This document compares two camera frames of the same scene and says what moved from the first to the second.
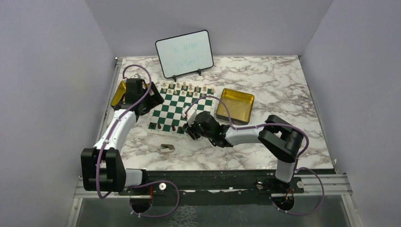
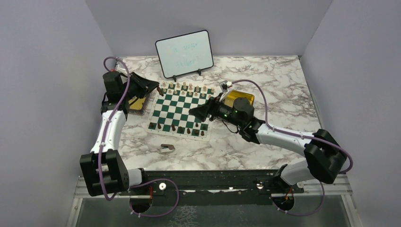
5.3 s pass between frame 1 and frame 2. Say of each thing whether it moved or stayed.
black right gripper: moved
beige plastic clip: stayed
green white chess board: stayed
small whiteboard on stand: stayed
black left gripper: moved
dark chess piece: stayed
